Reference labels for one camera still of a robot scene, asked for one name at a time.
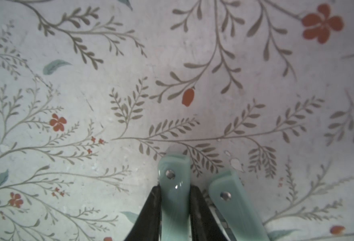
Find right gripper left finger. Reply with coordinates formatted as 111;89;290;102
125;185;162;241

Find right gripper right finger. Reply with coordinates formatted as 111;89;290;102
190;185;227;241

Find mint fruit knife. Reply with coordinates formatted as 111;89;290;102
208;170;269;241
158;154;191;241

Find floral patterned table mat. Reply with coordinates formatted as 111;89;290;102
0;1;354;241

